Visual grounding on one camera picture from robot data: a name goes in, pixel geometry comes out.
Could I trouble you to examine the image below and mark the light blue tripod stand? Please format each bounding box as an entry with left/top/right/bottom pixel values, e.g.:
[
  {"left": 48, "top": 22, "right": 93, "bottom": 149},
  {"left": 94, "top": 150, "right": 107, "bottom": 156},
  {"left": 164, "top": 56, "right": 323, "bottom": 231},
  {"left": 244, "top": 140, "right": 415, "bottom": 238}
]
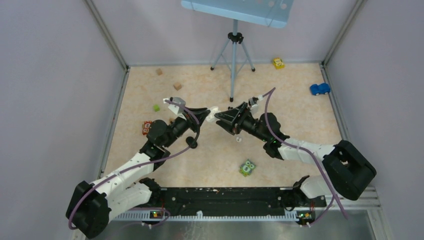
[{"left": 210, "top": 19, "right": 256, "bottom": 103}]

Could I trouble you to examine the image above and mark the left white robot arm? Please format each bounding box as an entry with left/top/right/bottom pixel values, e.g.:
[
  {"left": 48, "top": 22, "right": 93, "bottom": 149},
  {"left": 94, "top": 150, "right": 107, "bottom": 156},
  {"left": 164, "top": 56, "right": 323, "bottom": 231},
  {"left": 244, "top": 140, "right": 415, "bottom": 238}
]
[{"left": 65, "top": 104, "right": 211, "bottom": 239}]

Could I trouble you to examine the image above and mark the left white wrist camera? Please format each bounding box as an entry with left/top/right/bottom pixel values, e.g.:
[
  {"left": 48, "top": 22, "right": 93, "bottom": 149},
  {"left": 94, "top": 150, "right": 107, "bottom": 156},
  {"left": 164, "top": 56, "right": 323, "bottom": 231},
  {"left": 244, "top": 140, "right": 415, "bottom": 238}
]
[{"left": 163, "top": 97, "right": 186, "bottom": 117}]

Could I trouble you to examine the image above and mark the blue toy car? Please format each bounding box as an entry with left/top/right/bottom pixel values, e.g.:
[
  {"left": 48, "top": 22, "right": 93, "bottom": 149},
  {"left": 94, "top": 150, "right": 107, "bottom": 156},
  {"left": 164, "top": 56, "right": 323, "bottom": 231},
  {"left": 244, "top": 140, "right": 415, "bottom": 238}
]
[{"left": 309, "top": 82, "right": 331, "bottom": 96}]

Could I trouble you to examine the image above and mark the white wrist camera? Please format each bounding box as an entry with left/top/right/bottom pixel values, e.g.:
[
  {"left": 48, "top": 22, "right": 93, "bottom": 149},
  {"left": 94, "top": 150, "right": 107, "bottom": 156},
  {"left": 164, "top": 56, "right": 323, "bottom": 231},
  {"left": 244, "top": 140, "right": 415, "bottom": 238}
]
[
  {"left": 163, "top": 97, "right": 186, "bottom": 117},
  {"left": 248, "top": 95, "right": 264, "bottom": 112}
]

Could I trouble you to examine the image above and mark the black earbud charging case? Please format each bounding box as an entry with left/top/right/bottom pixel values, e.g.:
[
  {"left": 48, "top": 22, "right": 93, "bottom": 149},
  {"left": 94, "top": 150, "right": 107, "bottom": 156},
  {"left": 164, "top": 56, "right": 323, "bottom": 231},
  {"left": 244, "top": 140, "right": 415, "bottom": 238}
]
[{"left": 185, "top": 136, "right": 198, "bottom": 149}]

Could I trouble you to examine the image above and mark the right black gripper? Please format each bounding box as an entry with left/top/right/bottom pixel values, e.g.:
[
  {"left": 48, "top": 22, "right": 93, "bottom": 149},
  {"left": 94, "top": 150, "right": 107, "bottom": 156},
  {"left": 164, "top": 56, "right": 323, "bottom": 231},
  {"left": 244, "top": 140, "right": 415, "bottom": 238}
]
[{"left": 215, "top": 102, "right": 269, "bottom": 143}]

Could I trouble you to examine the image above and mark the green owl number block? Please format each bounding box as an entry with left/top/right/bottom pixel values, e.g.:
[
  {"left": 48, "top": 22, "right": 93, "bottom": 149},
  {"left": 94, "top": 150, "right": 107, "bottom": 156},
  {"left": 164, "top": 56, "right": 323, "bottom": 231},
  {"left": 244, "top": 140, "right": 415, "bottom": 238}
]
[{"left": 239, "top": 159, "right": 257, "bottom": 177}]

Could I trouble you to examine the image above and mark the white earbud charging case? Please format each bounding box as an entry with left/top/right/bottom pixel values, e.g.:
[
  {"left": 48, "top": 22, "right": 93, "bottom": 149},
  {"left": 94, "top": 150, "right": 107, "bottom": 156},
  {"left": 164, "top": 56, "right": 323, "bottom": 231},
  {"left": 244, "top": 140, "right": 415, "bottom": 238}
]
[{"left": 205, "top": 106, "right": 220, "bottom": 123}]

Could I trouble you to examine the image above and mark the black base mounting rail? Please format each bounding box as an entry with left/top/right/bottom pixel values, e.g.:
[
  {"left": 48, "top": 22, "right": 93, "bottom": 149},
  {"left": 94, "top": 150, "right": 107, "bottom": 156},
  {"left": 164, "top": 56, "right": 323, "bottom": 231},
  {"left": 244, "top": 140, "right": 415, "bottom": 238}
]
[{"left": 137, "top": 187, "right": 327, "bottom": 217}]

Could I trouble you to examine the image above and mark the small green cube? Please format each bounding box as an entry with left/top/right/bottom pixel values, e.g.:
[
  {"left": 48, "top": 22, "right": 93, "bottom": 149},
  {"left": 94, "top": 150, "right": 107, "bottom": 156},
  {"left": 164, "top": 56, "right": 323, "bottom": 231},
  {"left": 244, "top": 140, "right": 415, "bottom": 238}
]
[{"left": 152, "top": 104, "right": 161, "bottom": 112}]

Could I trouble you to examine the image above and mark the orange red animal block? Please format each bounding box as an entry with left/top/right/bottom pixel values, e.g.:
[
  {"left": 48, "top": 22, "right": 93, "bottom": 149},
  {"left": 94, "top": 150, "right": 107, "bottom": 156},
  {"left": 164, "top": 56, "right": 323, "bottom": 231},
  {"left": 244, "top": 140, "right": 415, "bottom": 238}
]
[{"left": 142, "top": 121, "right": 153, "bottom": 136}]

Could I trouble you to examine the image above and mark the wooden cube block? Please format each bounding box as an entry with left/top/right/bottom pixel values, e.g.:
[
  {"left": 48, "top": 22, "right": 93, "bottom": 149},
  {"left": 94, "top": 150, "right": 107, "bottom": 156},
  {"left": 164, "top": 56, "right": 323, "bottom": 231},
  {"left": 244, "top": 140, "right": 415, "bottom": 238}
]
[{"left": 173, "top": 82, "right": 183, "bottom": 91}]

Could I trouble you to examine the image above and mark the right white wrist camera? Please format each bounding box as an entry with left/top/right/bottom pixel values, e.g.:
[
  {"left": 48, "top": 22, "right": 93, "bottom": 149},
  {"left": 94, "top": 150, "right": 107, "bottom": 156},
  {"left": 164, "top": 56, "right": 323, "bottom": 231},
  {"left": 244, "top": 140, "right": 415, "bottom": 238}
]
[{"left": 248, "top": 95, "right": 264, "bottom": 112}]

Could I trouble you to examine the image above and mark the light blue perforated board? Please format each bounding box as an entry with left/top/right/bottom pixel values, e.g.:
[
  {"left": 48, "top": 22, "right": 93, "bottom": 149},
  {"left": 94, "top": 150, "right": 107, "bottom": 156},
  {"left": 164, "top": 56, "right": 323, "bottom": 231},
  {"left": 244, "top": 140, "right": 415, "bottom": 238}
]
[{"left": 181, "top": 0, "right": 294, "bottom": 29}]

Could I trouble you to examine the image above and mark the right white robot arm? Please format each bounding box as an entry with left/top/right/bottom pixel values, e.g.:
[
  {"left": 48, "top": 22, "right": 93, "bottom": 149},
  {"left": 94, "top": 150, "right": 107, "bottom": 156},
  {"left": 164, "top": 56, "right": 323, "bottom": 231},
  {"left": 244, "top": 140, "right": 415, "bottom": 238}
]
[{"left": 206, "top": 102, "right": 377, "bottom": 206}]

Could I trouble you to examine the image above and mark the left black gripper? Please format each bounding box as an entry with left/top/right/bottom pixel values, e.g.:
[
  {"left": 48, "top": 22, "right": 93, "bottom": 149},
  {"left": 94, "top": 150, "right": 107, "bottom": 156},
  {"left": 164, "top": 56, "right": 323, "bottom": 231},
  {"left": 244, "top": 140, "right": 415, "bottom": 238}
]
[{"left": 163, "top": 106, "right": 211, "bottom": 148}]

